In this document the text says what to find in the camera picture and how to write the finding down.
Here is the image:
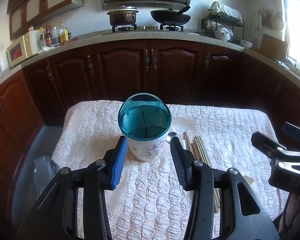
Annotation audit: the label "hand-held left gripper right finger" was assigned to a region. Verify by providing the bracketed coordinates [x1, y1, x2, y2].
[170, 137, 280, 240]

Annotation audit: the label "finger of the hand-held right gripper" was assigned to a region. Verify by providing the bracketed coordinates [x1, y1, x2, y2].
[281, 122, 300, 137]
[251, 131, 300, 167]

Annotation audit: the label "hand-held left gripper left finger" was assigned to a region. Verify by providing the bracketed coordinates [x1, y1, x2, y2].
[16, 135, 128, 240]

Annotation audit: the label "pair of wooden chopsticks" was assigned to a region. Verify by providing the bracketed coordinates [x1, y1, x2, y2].
[196, 136, 221, 210]

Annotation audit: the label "white floral utensil holder cup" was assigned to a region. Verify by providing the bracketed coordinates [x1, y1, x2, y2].
[118, 93, 170, 162]

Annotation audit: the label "person's clothing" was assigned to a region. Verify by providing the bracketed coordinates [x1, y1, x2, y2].
[280, 194, 300, 233]

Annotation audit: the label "patterned rag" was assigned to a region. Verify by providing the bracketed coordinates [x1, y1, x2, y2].
[275, 59, 290, 70]

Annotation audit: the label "grey plastic bag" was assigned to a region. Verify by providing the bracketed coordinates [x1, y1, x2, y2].
[34, 156, 60, 195]

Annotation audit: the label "wooden cutting board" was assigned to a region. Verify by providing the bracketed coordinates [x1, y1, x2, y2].
[259, 34, 289, 60]

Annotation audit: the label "wooden base cabinets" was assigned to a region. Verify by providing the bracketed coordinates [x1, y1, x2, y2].
[0, 39, 300, 233]

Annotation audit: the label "bright window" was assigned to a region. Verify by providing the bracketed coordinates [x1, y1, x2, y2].
[285, 0, 300, 68]

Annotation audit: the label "round bamboo ladle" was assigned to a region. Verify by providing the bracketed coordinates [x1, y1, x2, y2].
[271, 12, 285, 32]

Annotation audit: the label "floral ceramic tureen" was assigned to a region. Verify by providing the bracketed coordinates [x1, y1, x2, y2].
[214, 27, 234, 42]

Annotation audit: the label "black dish rack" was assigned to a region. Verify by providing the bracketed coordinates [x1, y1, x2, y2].
[201, 11, 245, 43]

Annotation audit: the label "white cover on dish rack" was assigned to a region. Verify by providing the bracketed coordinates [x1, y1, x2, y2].
[210, 1, 243, 22]

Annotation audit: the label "gas stove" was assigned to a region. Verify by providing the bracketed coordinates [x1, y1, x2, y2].
[112, 24, 184, 32]

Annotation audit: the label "yellow oil bottle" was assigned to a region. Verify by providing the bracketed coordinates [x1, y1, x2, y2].
[59, 21, 68, 43]

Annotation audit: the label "dark liquid clear bottle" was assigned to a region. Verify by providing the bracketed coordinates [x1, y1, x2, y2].
[52, 26, 60, 45]

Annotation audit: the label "black wok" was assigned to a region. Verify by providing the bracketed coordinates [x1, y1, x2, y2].
[150, 6, 191, 26]

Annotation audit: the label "green seasoning jar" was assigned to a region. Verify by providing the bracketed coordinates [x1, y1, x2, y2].
[39, 28, 47, 50]

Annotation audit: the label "red label sauce bottle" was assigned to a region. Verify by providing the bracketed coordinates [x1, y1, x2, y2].
[45, 24, 53, 47]

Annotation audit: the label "cooking pot with lid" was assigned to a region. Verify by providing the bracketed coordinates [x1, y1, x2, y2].
[107, 5, 139, 27]

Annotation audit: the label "yellow microwave oven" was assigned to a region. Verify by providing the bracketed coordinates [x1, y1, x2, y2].
[7, 32, 34, 64]

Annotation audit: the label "wall chopstick holder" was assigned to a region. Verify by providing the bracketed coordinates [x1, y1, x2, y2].
[259, 7, 274, 28]

